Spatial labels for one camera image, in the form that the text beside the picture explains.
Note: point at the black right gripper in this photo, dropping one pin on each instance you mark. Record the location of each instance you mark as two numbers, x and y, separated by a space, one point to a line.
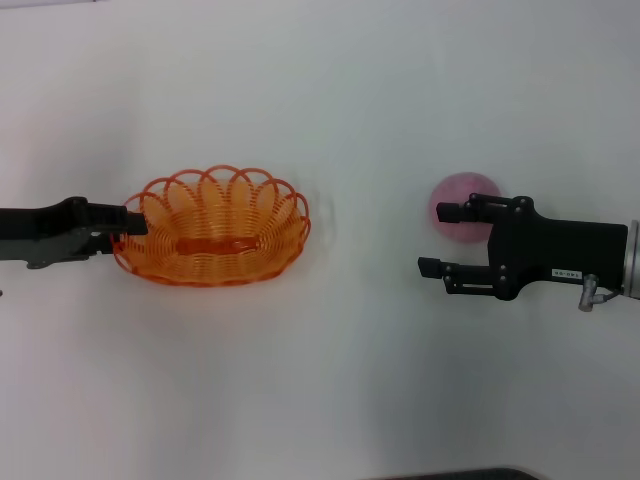
560 250

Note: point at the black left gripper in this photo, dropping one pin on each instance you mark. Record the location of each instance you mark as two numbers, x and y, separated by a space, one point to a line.
40 225

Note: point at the pink peach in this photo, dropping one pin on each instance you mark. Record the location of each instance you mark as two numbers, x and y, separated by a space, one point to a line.
465 187

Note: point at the orange woven plastic basket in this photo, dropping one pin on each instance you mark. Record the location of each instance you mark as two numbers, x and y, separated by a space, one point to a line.
215 260

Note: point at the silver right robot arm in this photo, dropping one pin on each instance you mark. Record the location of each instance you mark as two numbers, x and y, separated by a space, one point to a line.
634 260

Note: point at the dark robot torso edge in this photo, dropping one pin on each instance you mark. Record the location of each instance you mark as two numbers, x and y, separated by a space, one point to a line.
450 475

